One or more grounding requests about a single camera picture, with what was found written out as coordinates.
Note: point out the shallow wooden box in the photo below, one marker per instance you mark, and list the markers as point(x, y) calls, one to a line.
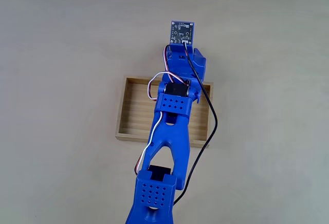
point(133, 111)

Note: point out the camera circuit board on mount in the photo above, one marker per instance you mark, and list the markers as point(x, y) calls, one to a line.
point(182, 32)

